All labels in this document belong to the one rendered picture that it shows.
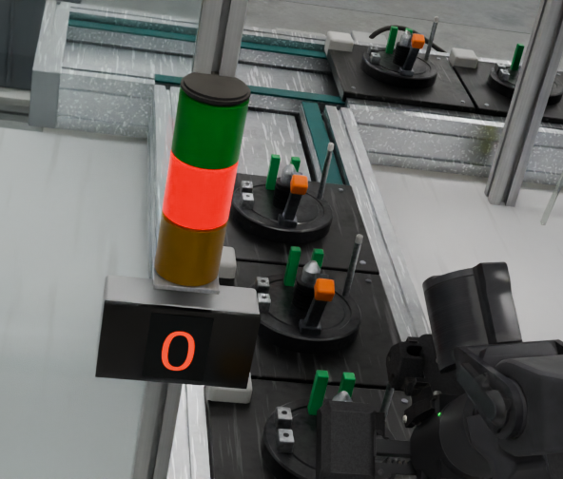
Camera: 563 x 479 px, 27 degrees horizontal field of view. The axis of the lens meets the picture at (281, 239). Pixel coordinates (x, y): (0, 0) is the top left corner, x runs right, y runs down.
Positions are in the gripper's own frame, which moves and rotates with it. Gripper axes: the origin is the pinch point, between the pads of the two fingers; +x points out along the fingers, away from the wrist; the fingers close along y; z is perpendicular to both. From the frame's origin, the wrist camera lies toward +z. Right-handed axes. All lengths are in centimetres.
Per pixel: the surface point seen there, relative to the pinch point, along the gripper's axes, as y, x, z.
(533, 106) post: -46, 77, 74
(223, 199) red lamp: 17.2, -6.9, 17.1
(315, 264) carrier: -0.9, 40.2, 29.5
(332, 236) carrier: -8, 60, 41
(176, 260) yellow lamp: 19.9, -2.9, 13.4
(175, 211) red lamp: 20.5, -5.7, 16.2
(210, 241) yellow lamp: 17.6, -4.3, 14.6
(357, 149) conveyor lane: -17, 80, 63
